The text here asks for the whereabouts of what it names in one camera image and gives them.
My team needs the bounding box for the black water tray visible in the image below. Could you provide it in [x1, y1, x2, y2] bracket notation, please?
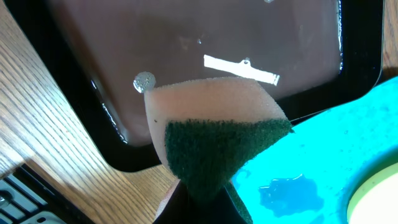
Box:
[6, 0, 384, 172]

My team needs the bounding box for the blue plastic tray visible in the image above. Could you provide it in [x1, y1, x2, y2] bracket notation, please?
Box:
[233, 79, 397, 224]

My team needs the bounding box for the yellow plate with stain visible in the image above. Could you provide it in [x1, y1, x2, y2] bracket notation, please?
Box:
[347, 164, 397, 224]

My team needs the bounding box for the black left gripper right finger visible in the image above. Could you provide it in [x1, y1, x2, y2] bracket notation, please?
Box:
[225, 182, 253, 224]

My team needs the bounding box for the green pink sponge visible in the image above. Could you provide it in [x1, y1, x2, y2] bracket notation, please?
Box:
[144, 78, 292, 223]

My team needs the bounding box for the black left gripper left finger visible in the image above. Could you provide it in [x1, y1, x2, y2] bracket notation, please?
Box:
[152, 180, 218, 224]

